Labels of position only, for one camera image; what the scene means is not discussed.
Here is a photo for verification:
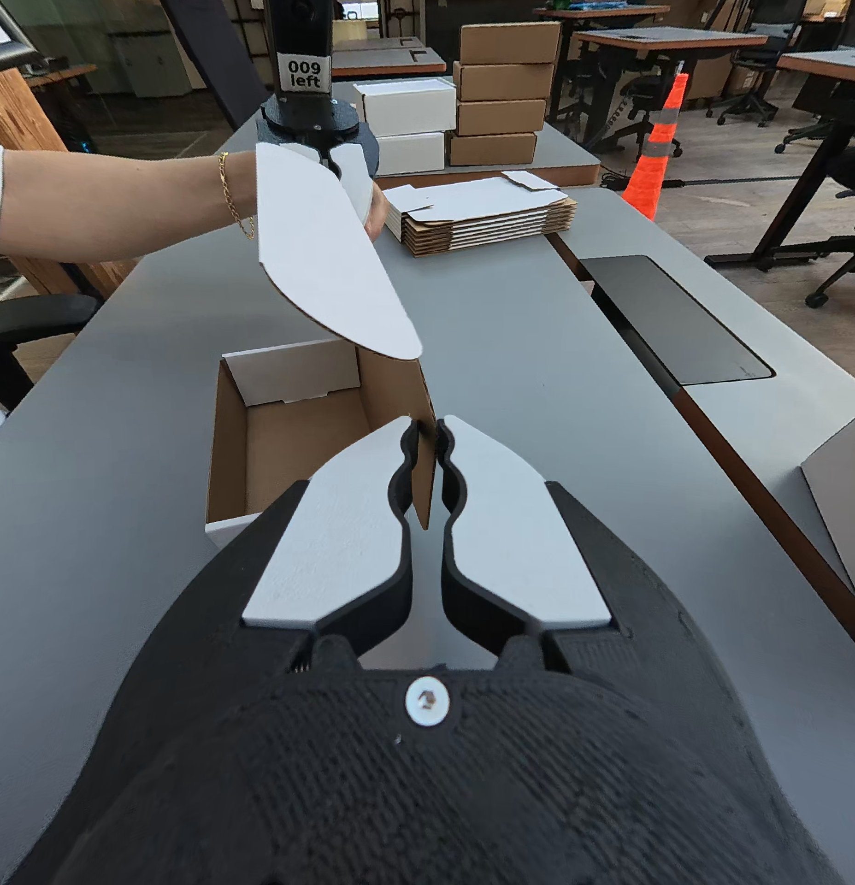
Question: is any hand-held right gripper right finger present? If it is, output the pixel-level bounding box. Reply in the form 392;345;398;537
436;413;613;656

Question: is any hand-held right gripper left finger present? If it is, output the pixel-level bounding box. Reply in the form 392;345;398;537
241;415;420;658

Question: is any white cardboard box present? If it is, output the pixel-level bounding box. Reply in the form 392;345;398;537
205;142;438;550

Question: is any person's left forearm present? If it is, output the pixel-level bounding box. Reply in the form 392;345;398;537
0;142;259;265

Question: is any small closed white box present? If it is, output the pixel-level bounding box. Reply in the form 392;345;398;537
373;131;448;178

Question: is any large closed white box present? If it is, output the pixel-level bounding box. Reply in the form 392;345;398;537
352;77;460;139

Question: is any closed brown cardboard box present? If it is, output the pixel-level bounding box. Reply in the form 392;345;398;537
454;99;548;138
459;21;562;65
446;131;537;167
453;61;557;103

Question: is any person's left hand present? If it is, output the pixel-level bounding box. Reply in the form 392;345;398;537
363;181;389;243

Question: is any stack of flat cardboard sheets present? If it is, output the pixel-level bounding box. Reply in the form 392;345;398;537
382;171;579;259

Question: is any black desk panel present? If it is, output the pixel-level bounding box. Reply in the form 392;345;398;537
578;254;776;387

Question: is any black framed board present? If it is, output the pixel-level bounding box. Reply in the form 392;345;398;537
0;0;42;78

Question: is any orange traffic cone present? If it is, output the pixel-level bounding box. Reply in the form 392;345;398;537
620;72;690;223

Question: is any black office chair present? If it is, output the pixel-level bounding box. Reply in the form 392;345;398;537
0;293;101;413
706;0;810;130
775;104;855;310

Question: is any white cardboard sheet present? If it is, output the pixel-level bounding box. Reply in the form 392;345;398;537
800;413;855;597

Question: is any grey desk with wooden edge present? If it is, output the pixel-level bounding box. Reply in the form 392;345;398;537
571;26;769;161
704;47;855;272

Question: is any gold chain bracelet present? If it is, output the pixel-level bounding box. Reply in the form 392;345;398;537
218;151;257;242

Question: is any black floor cable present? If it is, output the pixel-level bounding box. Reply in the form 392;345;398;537
600;173;819;193

